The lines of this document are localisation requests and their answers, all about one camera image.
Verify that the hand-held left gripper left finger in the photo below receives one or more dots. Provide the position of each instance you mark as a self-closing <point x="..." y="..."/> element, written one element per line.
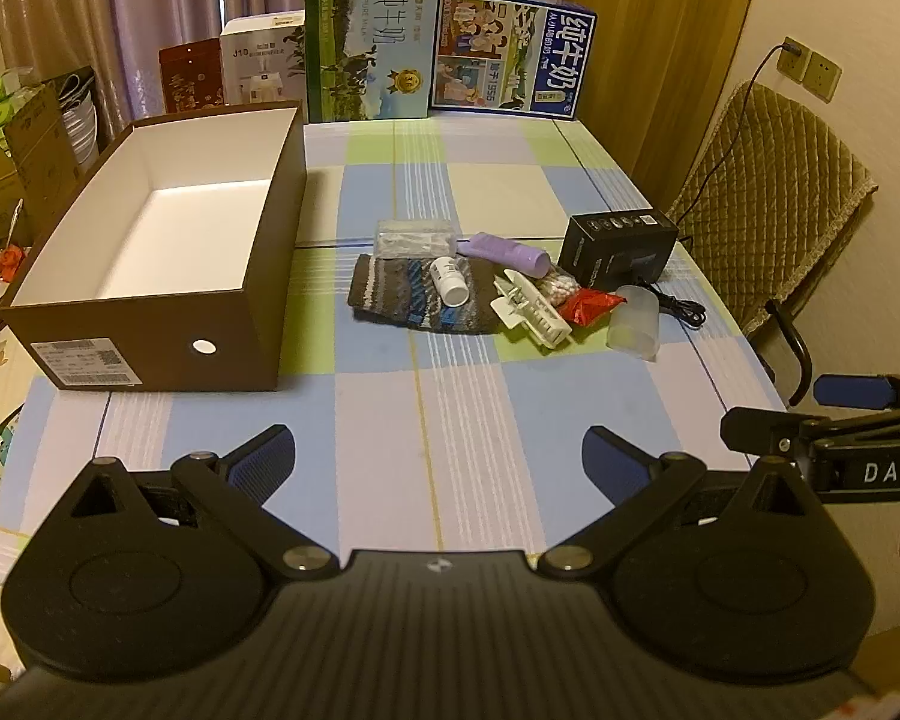
<point x="266" y="457"/>

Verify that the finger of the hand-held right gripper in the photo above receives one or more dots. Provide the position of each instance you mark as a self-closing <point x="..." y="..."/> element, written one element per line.
<point x="855" y="390"/>
<point x="769" y="431"/>

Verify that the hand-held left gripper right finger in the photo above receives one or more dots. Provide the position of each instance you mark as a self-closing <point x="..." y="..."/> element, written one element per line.
<point x="613" y="461"/>

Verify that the white hair claw clip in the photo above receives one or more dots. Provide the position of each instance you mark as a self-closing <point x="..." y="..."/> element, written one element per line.
<point x="532" y="311"/>

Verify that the cotton swab bag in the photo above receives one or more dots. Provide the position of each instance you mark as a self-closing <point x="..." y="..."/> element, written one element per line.
<point x="559" y="289"/>

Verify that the striped knitted cloth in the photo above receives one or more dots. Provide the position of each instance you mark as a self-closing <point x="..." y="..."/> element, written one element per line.
<point x="397" y="292"/>

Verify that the black product box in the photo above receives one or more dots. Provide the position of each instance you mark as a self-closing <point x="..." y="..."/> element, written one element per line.
<point x="615" y="247"/>

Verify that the purple tube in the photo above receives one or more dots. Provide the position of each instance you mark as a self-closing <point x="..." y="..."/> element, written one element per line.
<point x="506" y="251"/>

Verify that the brown cardboard box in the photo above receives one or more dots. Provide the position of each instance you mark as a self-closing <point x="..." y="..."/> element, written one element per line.
<point x="195" y="217"/>

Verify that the translucent plastic cup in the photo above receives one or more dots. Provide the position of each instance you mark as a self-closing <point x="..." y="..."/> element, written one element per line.
<point x="634" y="322"/>

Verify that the red snack packet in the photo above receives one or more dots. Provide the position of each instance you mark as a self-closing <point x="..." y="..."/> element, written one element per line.
<point x="592" y="307"/>

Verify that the chair with quilted cover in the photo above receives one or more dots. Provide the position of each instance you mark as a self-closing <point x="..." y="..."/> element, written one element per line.
<point x="772" y="195"/>

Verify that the white pill bottle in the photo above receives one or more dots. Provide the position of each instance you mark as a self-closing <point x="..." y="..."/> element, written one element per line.
<point x="450" y="281"/>

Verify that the clear zip bag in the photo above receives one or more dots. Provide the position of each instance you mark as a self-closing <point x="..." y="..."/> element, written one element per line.
<point x="412" y="238"/>

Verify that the orange toy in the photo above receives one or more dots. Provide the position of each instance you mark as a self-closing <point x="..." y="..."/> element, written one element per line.
<point x="9" y="261"/>

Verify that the metal stick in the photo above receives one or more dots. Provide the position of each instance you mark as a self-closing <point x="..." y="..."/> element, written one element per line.
<point x="16" y="221"/>

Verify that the open tan cardboard carton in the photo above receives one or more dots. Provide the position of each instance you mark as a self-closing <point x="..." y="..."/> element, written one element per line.
<point x="41" y="157"/>

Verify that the white bucket in black bag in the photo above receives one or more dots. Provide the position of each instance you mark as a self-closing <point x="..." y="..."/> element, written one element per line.
<point x="80" y="124"/>

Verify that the dark red gift box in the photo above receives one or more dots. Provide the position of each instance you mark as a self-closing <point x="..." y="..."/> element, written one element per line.
<point x="191" y="79"/>

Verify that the white humidifier box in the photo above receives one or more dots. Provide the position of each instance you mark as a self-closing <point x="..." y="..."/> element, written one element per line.
<point x="262" y="60"/>

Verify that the blue milk carton box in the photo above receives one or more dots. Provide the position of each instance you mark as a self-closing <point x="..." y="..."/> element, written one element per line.
<point x="510" y="52"/>

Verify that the green milk carton box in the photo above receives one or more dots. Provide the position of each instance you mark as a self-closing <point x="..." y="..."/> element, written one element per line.
<point x="371" y="45"/>

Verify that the beige wall socket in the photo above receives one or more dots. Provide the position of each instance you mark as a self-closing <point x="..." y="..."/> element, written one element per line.
<point x="825" y="76"/>
<point x="795" y="60"/>

